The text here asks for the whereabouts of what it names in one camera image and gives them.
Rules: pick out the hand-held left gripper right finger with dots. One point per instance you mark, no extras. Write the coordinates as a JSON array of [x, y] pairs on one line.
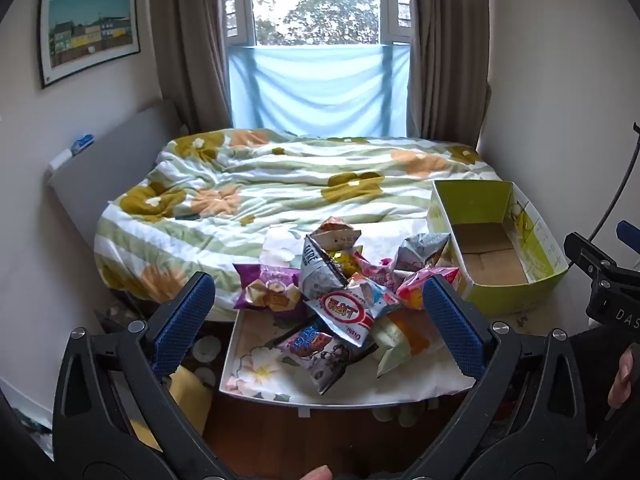
[[452, 327]]

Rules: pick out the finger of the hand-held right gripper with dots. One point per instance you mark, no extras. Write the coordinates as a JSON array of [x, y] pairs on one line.
[[590, 255], [629, 234]]

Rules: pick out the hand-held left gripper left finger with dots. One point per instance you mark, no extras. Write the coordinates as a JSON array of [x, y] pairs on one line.
[[182, 325]]

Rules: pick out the pink floral snack packet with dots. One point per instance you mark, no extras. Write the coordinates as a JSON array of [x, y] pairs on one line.
[[417, 287]]

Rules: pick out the green cardboard box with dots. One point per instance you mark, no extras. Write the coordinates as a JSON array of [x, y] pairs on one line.
[[495, 260]]

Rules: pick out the newspaper print snack packet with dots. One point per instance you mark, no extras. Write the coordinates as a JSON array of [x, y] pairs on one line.
[[420, 252]]

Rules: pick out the white blue snack packet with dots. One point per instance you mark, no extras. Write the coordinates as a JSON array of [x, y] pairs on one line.
[[372, 295]]

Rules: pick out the purple snack packet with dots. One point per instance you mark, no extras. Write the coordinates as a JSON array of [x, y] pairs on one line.
[[270, 292]]

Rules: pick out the pink white snack packet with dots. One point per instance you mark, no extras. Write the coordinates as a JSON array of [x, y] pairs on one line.
[[375, 270]]

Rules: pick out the red label white snack packet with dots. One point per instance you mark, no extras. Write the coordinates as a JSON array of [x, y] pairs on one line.
[[345, 312]]

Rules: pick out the gold yellow snack packet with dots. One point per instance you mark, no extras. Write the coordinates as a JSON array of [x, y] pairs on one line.
[[344, 261]]

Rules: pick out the blue cartoon snack packet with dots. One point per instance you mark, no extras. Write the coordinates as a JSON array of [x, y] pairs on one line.
[[320, 350]]

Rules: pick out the black white snack packet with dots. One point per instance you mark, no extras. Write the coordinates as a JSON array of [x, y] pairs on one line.
[[320, 275]]

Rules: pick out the person's right hand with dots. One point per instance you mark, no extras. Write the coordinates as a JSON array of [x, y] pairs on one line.
[[626, 375]]

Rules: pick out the person's left hand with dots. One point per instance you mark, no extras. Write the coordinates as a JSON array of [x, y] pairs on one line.
[[312, 474]]

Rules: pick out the grey spotted mat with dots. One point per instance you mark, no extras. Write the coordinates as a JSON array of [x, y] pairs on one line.
[[205, 355]]

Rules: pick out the yellow cloth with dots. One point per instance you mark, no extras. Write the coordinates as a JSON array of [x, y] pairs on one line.
[[192, 402]]

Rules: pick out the floral striped blanket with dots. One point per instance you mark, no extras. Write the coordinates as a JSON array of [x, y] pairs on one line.
[[280, 185]]

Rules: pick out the grey headboard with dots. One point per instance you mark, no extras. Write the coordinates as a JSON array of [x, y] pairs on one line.
[[115, 160]]

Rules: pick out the blue white tube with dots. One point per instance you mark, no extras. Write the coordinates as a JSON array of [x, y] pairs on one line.
[[82, 144]]

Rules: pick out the brown curtain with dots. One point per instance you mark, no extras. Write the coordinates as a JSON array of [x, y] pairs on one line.
[[190, 40], [445, 45]]

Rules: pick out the light blue window cloth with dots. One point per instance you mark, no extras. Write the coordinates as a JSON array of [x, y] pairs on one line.
[[315, 90]]

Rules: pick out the window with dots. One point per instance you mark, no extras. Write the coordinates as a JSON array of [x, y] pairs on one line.
[[315, 0]]

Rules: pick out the framed wall picture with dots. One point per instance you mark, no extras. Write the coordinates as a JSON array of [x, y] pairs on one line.
[[90, 35]]

